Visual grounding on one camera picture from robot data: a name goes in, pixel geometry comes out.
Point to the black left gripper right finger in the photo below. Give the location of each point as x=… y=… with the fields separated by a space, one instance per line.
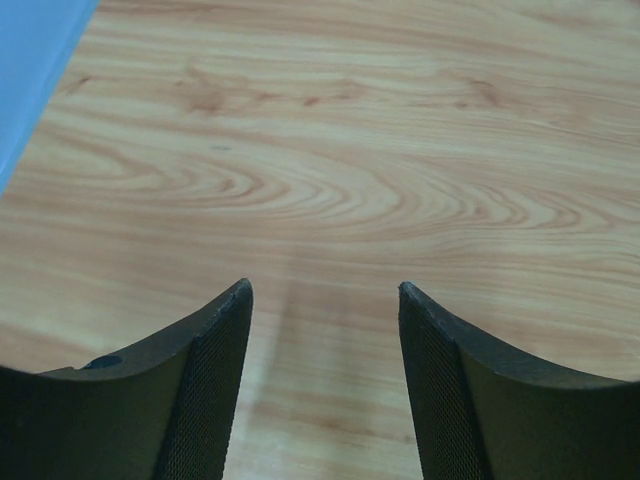
x=484 y=409

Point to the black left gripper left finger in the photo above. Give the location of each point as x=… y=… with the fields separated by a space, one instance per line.
x=160 y=408

